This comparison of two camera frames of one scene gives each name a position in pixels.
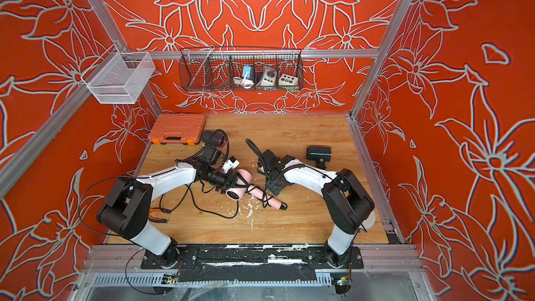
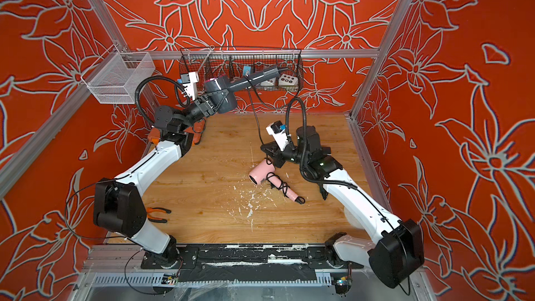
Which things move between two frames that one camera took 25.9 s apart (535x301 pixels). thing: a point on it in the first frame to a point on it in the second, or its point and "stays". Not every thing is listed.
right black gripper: (271, 187) to (274, 150)
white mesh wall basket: (119, 77) stays
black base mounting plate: (251, 263) stays
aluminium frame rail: (282, 53) stays
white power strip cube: (286, 79) stays
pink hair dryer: (244, 180) to (260, 173)
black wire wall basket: (211, 68) stays
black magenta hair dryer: (212, 140) to (219, 84)
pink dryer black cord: (258, 193) to (277, 182)
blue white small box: (250, 73) stays
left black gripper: (230, 184) to (202, 107)
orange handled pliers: (157, 219) stays
